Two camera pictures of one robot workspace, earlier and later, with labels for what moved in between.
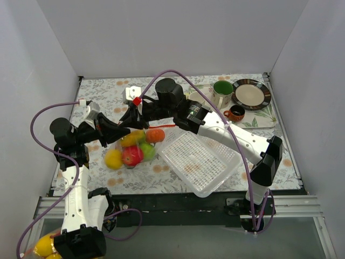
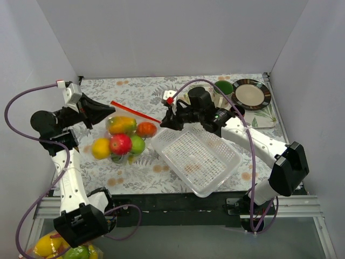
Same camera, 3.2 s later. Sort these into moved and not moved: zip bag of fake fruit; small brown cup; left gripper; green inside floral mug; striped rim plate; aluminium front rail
Moved: zip bag of fake fruit; left gripper
Not moved: aluminium front rail; small brown cup; green inside floral mug; striped rim plate
